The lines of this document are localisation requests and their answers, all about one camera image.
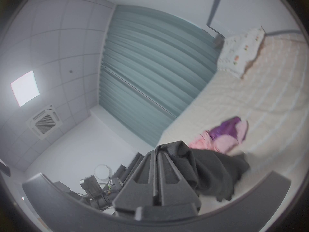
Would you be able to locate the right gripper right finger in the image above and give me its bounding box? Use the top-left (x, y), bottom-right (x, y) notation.
top-left (155, 151), bottom-right (201, 216)

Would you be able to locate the ceiling air conditioner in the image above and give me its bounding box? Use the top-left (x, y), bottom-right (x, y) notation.
top-left (26, 105), bottom-right (64, 140)

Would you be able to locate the black T-shirt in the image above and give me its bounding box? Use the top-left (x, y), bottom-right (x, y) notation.
top-left (154, 140), bottom-right (250, 202)

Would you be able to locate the grey bedside table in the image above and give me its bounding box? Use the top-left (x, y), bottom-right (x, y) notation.
top-left (214, 34), bottom-right (225, 49)

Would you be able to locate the square ceiling light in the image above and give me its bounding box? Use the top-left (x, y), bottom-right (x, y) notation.
top-left (10, 71), bottom-right (40, 107)

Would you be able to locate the blue-green curtain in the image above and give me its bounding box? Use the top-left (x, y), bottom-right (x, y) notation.
top-left (103, 4), bottom-right (221, 116)
top-left (98, 63), bottom-right (178, 150)

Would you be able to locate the white trash bin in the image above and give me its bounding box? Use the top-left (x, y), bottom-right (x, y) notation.
top-left (94, 164), bottom-right (113, 181)

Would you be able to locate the pile of clothes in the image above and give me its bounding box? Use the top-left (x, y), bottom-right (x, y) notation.
top-left (188, 116), bottom-right (249, 155)

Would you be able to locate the bed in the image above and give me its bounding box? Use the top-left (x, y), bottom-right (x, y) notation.
top-left (156, 0), bottom-right (307, 214)

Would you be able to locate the white printed pillow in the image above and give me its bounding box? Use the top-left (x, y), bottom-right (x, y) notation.
top-left (217, 26), bottom-right (266, 79)

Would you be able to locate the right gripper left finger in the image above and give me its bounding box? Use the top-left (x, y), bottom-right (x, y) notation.
top-left (113, 151), bottom-right (156, 216)

